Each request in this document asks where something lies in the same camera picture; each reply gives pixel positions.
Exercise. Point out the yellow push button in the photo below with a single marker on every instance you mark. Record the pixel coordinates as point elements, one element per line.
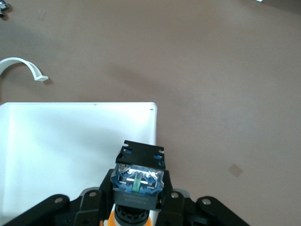
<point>136,179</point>

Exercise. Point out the white curved plastic bracket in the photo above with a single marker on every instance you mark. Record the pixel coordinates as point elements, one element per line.
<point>35,69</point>

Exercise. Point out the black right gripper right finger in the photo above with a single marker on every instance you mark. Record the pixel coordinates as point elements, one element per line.
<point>175,209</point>

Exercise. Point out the small blue electronic component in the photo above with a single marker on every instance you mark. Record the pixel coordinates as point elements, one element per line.
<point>3,4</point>

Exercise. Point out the white plastic drawer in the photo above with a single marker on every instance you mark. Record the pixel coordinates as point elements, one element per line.
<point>70,141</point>

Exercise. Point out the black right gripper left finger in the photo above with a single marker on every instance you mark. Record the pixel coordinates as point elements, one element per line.
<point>94,207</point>

